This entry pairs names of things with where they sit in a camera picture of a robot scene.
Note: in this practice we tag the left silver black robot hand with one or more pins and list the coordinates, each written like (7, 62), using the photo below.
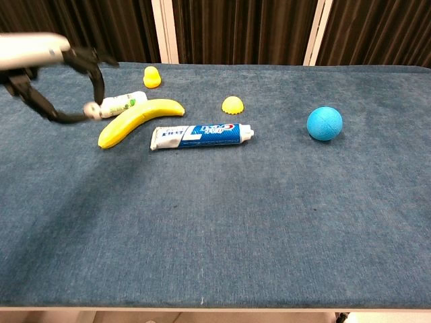
(30, 48)

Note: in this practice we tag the small soccer ball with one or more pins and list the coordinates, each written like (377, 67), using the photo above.
(91, 109)

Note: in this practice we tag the yellow toy banana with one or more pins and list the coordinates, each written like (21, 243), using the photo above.
(141, 119)

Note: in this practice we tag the blue foam ball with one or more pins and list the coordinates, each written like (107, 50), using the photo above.
(324, 123)

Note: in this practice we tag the dark brown pleated curtain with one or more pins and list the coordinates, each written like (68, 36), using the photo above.
(246, 32)
(101, 23)
(377, 32)

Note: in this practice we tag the white green-label plastic bottle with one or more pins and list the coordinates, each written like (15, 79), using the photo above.
(123, 102)

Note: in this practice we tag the blue white toothpaste tube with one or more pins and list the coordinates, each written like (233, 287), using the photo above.
(205, 135)

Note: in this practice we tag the yellow dome-shaped toy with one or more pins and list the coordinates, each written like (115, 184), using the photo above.
(232, 105)

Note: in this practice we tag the blue fabric table cloth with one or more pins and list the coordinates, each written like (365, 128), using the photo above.
(215, 218)

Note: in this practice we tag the black caster under table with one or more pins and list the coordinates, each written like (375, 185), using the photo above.
(343, 317)

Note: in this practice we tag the white vertical post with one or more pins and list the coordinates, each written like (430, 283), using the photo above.
(165, 30)
(316, 33)

